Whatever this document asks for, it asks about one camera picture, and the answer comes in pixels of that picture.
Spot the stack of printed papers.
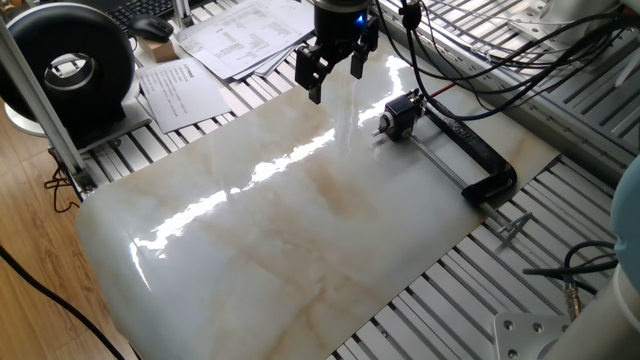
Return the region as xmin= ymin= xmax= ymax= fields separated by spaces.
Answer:
xmin=175 ymin=0 xmax=317 ymax=82

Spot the glossy marble pattern board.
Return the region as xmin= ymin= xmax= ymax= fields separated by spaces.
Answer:
xmin=74 ymin=42 xmax=562 ymax=360

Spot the black ring-shaped device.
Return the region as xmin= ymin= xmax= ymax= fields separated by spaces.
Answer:
xmin=0 ymin=2 xmax=152 ymax=151

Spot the single white paper sheet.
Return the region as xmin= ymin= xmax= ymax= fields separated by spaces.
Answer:
xmin=135 ymin=56 xmax=233 ymax=135

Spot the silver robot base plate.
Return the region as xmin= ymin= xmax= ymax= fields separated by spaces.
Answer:
xmin=491 ymin=311 xmax=572 ymax=360

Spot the black metal c-clamp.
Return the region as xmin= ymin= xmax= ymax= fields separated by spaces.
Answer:
xmin=407 ymin=96 xmax=534 ymax=249

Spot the black crank pencil sharpener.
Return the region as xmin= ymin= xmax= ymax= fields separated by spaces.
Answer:
xmin=371 ymin=89 xmax=427 ymax=143

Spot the black keyboard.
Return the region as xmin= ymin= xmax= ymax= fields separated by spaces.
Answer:
xmin=106 ymin=0 xmax=177 ymax=32

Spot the small brown cardboard block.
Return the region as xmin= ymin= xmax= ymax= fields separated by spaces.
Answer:
xmin=136 ymin=36 xmax=181 ymax=64

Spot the black computer mouse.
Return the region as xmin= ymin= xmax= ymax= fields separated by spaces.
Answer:
xmin=126 ymin=14 xmax=176 ymax=44

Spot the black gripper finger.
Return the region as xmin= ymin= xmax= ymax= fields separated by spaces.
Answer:
xmin=350 ymin=16 xmax=381 ymax=81
xmin=294 ymin=43 xmax=334 ymax=106

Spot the red pencil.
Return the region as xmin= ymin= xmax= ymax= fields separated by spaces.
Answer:
xmin=428 ymin=82 xmax=458 ymax=100

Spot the black cable with metal plug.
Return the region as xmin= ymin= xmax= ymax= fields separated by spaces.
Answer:
xmin=521 ymin=240 xmax=620 ymax=322

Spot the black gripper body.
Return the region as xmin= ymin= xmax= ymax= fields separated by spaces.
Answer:
xmin=313 ymin=0 xmax=372 ymax=59

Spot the aluminium frame profile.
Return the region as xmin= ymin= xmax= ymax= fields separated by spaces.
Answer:
xmin=0 ymin=18 xmax=97 ymax=194

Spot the black floor cable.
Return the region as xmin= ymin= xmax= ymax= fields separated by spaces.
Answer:
xmin=0 ymin=244 xmax=127 ymax=360

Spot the black cable bundle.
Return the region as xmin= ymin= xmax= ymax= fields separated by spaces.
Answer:
xmin=373 ymin=0 xmax=640 ymax=123

